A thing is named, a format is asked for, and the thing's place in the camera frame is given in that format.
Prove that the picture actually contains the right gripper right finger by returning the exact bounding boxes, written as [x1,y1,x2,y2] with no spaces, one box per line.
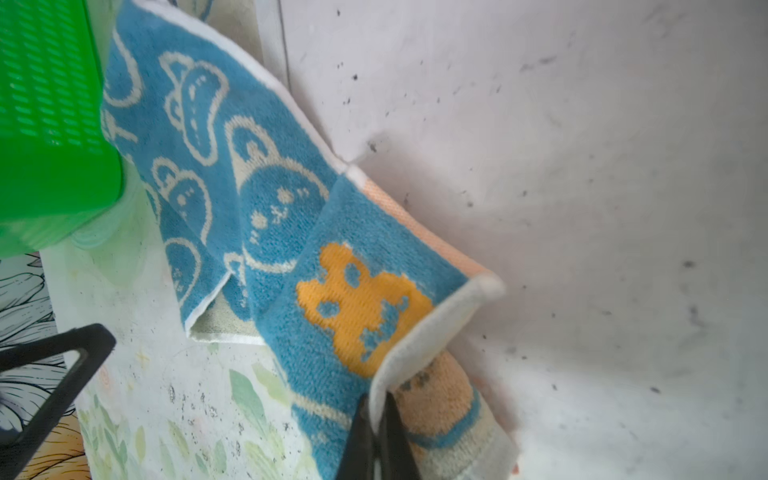
[376,393,422,480]

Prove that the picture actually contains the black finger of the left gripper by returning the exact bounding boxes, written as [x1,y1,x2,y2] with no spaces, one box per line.
[1,324,116,479]

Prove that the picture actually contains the blue bunny pattern towel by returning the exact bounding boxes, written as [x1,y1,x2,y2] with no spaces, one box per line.
[102,1,518,479]

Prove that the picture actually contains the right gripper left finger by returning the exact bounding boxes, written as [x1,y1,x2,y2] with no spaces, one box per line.
[335,395,376,480]

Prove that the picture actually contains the green plastic basket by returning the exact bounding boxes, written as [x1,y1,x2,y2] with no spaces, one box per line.
[1,1,123,258]

